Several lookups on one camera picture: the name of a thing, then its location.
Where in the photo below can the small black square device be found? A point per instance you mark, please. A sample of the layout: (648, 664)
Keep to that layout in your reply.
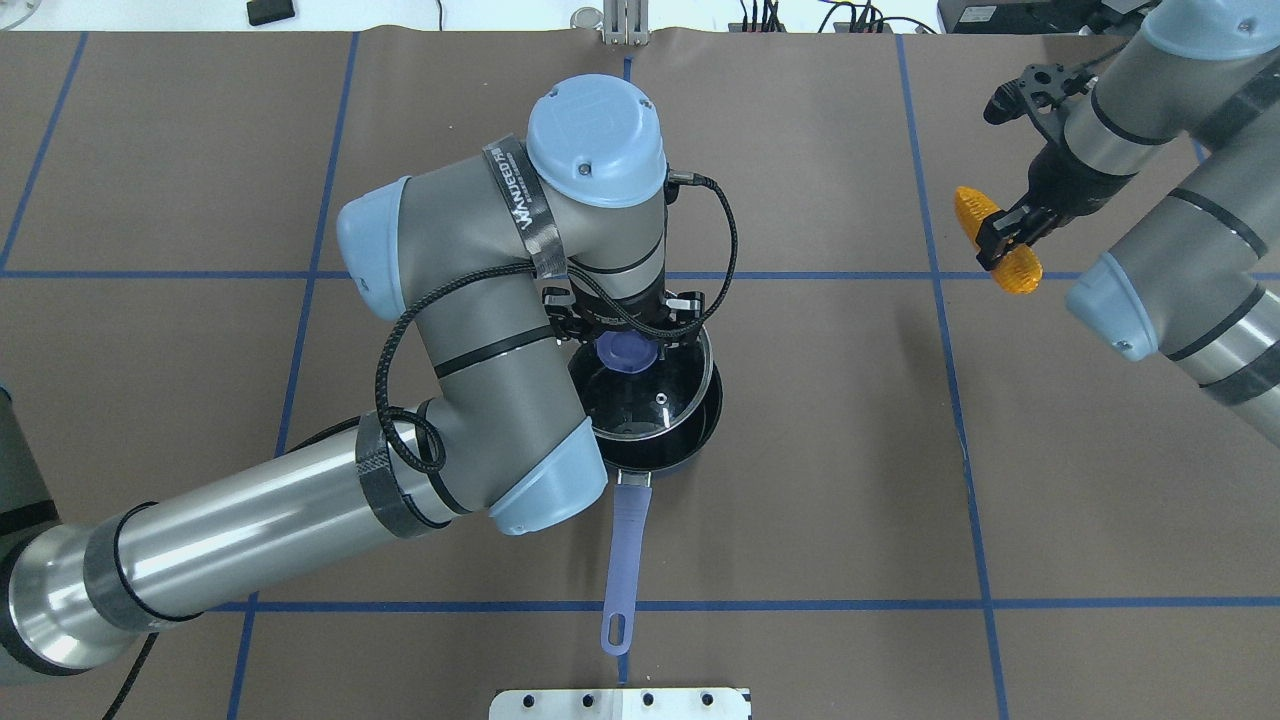
(263, 12)

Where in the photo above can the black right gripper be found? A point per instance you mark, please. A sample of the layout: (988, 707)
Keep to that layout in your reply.
(1052, 187)

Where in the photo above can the yellow corn cob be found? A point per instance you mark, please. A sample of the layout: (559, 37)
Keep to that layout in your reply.
(1014, 267)

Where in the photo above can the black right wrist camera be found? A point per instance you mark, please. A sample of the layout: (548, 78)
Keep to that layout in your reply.
(1040, 93)

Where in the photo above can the dark blue saucepan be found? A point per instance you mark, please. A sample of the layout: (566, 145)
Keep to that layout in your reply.
(632, 468)

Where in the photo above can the glass pot lid blue knob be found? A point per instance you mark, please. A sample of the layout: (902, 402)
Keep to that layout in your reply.
(634, 388)

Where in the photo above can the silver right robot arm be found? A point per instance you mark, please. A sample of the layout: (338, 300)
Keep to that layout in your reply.
(1179, 282)

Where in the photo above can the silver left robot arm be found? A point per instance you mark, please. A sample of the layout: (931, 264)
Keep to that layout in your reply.
(481, 268)

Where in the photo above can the aluminium frame post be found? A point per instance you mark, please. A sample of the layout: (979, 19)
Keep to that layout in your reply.
(625, 22)

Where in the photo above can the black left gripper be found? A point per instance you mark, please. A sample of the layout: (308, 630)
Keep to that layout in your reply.
(684, 305)

